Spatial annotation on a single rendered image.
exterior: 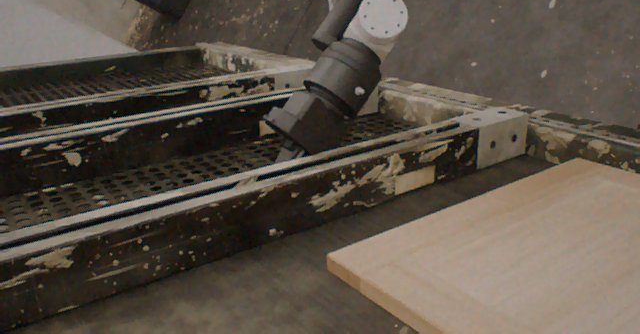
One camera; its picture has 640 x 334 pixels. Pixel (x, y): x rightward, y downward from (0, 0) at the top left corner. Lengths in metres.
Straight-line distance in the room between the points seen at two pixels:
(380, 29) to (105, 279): 0.44
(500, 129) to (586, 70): 1.19
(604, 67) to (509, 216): 1.40
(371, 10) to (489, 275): 0.37
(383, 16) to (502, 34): 1.60
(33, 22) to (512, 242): 3.81
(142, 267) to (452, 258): 0.32
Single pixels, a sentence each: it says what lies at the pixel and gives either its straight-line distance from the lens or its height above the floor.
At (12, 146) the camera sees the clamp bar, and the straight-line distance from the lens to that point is 0.92.
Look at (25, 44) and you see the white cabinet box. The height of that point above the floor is 1.00.
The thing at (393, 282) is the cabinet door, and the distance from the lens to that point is 0.55.
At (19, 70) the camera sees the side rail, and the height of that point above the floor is 1.39.
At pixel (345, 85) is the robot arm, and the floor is 1.26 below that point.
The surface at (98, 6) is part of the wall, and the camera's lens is 5.68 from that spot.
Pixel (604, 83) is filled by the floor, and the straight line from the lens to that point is 2.04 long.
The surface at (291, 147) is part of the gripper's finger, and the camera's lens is 0.74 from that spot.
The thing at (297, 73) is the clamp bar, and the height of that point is 0.97.
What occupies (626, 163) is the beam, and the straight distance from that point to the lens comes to 0.91.
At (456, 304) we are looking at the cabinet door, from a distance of 0.53.
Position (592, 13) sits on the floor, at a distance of 2.19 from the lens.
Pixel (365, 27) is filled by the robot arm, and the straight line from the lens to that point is 0.74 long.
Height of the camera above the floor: 1.72
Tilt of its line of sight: 39 degrees down
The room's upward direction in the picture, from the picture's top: 64 degrees counter-clockwise
